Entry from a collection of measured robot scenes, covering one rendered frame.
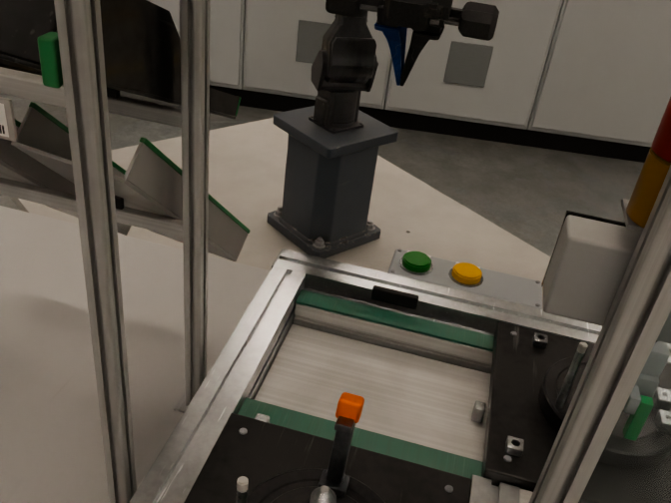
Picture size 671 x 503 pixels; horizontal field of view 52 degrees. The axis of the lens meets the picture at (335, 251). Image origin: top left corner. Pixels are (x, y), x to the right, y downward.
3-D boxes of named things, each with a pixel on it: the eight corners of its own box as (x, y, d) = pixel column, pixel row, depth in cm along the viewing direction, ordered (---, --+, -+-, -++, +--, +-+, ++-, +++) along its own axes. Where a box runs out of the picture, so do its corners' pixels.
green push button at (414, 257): (402, 258, 97) (405, 248, 96) (430, 265, 97) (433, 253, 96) (398, 274, 94) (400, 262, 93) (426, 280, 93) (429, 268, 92)
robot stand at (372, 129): (329, 201, 128) (341, 100, 117) (381, 238, 119) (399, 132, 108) (265, 221, 120) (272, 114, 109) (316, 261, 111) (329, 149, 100)
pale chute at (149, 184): (150, 231, 90) (164, 200, 91) (237, 262, 86) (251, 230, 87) (9, 143, 63) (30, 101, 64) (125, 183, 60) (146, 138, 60)
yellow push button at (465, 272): (451, 270, 96) (454, 258, 95) (479, 276, 96) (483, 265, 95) (448, 285, 93) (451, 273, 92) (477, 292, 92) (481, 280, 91)
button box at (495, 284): (389, 280, 102) (395, 246, 98) (531, 314, 98) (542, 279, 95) (379, 307, 96) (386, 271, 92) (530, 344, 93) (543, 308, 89)
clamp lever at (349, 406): (326, 470, 60) (342, 390, 58) (347, 476, 59) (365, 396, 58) (317, 491, 56) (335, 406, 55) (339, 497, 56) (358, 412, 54)
